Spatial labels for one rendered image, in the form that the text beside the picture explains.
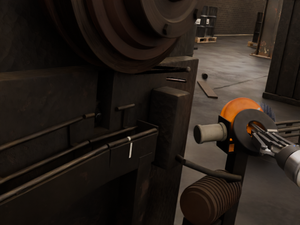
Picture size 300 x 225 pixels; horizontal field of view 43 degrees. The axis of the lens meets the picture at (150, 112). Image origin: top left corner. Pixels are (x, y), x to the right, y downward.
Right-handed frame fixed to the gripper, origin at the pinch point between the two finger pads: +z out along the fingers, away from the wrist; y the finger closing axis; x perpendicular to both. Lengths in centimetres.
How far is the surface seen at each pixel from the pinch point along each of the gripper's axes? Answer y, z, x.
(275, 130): 6.7, -1.0, 0.6
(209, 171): -14.4, -2.2, -12.5
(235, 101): -2.7, 9.8, 6.1
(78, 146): -56, -10, 1
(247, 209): 52, 57, -75
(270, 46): 502, 675, -93
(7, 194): -72, -29, 1
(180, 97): -25.8, 3.0, 9.5
